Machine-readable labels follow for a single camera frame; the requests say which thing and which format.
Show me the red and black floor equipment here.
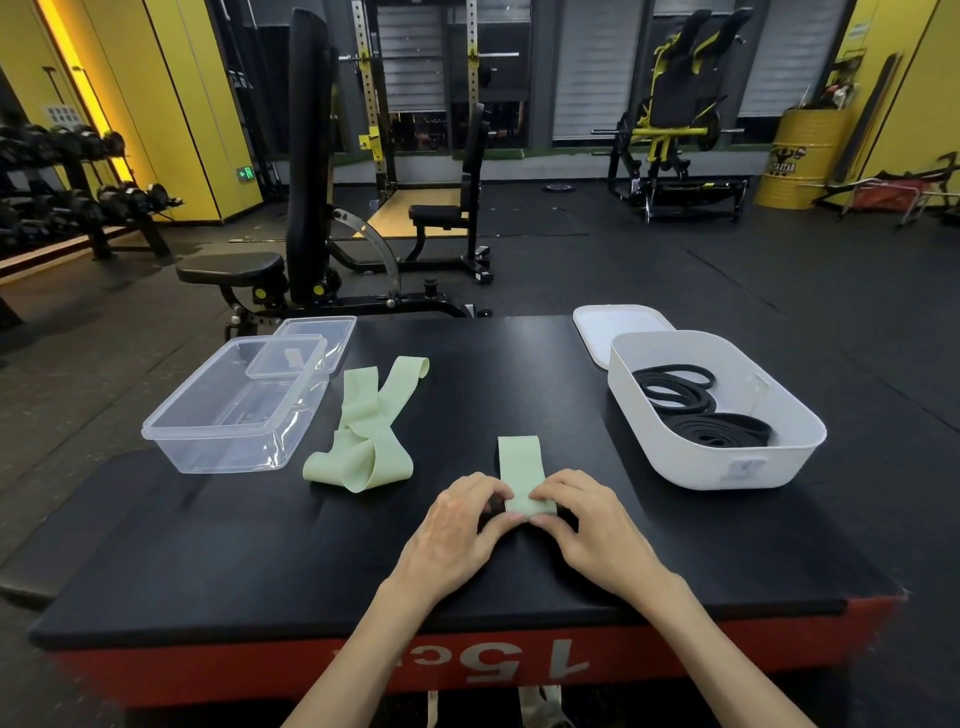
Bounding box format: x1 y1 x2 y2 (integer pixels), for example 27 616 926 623
813 151 960 228

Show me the yellow and black power rack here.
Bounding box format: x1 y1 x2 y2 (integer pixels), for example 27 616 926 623
336 0 531 205

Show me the large black adjustable bench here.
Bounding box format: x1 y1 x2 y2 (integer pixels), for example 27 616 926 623
176 8 494 343

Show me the black leaning board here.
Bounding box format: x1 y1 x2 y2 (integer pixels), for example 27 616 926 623
831 51 906 186

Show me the loose light green resistance band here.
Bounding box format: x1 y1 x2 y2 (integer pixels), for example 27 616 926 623
302 356 432 495

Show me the light green resistance band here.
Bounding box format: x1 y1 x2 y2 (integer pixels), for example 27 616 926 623
497 435 561 520
302 356 432 495

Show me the person's right forearm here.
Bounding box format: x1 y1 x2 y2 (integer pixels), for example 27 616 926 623
600 568 816 728

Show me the yellow and black weight machine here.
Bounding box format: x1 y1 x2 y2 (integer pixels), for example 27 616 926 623
591 6 754 225

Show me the person's right hand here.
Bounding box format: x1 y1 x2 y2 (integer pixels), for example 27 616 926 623
528 468 669 602

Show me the person's left forearm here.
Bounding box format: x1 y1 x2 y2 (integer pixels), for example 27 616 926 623
283 579 460 728

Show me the wooden lifting platform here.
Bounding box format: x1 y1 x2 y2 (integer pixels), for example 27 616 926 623
358 186 472 242

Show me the person's left hand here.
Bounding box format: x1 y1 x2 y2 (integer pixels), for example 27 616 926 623
386 472 527 606

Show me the dumbbell rack with dumbbells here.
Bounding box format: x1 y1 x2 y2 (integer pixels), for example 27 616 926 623
0 123 186 265

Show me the yellow metal drum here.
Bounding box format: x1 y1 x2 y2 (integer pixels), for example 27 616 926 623
753 106 854 212

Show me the white plastic lid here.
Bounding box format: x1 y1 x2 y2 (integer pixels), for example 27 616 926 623
572 303 677 371

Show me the clear plastic lid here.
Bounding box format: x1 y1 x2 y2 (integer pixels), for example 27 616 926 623
246 315 358 379

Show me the wide black folded band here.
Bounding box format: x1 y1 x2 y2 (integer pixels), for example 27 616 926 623
660 411 774 450

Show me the thin black loop band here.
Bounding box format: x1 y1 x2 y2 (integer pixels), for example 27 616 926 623
631 364 718 415

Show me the red and black plyo box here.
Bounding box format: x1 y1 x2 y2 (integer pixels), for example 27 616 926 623
28 314 909 711

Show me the small black upright bench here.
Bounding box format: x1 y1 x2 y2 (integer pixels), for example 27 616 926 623
328 102 495 286

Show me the clear plastic container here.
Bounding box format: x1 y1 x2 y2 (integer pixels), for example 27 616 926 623
141 335 332 476

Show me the light grey shoe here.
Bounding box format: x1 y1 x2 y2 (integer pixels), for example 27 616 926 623
516 684 576 728

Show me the white plastic bin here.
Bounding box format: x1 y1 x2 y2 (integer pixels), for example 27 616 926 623
606 330 828 492

